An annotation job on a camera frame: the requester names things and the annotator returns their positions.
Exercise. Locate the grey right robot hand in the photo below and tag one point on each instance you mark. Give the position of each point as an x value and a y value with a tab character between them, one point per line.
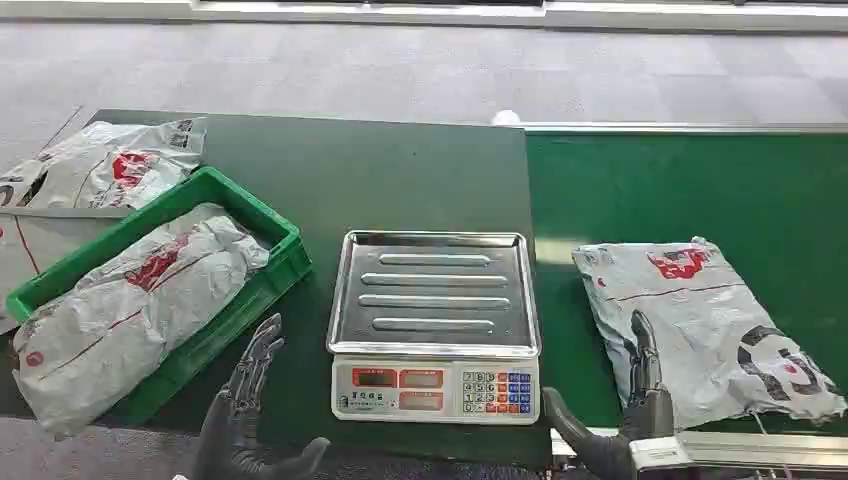
646	411

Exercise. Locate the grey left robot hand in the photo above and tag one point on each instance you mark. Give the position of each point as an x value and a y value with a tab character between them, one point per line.
232	424

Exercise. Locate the grey flat parcel bag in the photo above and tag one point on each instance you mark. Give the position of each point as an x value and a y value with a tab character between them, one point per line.
702	331

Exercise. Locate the green conveyor belt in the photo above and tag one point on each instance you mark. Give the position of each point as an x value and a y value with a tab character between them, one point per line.
689	265

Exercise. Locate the grey crumpled parcel bag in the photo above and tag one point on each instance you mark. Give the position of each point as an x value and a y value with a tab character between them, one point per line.
126	311

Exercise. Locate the green plastic crate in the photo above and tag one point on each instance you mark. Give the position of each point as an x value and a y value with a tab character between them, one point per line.
199	265

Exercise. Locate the electronic weighing scale steel pan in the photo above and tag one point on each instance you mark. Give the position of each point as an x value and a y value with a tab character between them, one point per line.
434	328

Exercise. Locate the grey parcel bag red line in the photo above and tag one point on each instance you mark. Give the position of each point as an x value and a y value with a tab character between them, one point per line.
33	245

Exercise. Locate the grey parcel bag red print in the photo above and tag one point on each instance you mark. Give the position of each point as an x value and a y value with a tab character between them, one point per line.
106	166

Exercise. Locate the small white round object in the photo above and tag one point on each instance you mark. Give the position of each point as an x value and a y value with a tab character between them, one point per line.
506	118

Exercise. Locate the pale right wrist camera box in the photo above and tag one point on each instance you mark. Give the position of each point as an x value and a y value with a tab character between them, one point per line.
659	453

